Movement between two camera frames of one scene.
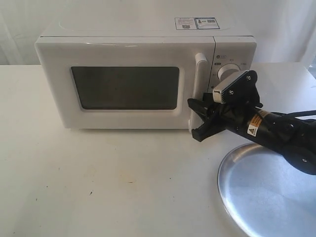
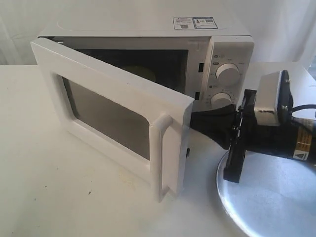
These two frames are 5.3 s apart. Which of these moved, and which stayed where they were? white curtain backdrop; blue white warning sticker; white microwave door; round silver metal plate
Moved: white microwave door
Stayed: round silver metal plate; blue white warning sticker; white curtain backdrop
